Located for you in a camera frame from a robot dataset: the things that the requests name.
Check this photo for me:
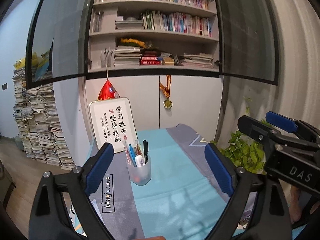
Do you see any translucent plastic cup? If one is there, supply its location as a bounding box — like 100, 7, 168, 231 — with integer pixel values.
127, 160, 151, 186

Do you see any blue pen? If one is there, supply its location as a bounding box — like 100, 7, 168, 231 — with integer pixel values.
129, 144, 137, 167

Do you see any white purple correction tape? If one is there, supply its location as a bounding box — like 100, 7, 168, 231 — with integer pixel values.
135, 155, 145, 167

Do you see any pink patterned pen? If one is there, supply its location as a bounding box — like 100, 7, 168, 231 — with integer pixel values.
123, 139, 132, 165

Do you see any black marker pen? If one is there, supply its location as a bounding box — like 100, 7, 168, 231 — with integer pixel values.
143, 140, 149, 164

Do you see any red pen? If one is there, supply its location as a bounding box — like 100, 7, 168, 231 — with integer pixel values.
135, 140, 143, 155

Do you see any right hand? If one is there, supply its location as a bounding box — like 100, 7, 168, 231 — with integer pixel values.
289, 185, 305, 224

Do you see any green potted plant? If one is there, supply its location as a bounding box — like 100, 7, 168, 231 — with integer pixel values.
211, 97, 273, 174

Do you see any blue grey desk mat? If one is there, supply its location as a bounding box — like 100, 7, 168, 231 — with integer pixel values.
90, 124, 229, 239

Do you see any stack of papers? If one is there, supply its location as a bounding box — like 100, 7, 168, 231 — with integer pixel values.
12, 67, 75, 170

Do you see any glass cabinet door right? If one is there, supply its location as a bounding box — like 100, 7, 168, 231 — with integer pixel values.
215, 0, 279, 85

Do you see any glass cabinet door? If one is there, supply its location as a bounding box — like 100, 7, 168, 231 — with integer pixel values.
215, 0, 279, 85
25, 0, 94, 89

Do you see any framed calligraphy sign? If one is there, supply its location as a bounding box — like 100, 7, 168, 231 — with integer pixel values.
89, 98, 137, 153

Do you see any gold medal with ribbon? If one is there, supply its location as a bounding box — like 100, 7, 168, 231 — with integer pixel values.
159, 75, 173, 110

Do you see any red hanging ornament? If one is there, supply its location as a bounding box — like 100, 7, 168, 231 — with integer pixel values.
98, 69, 120, 101

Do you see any glass cabinet door left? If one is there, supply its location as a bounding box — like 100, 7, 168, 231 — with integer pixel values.
25, 0, 94, 89

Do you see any grey bookshelf with books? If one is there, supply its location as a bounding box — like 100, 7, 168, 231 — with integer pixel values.
88, 0, 221, 75

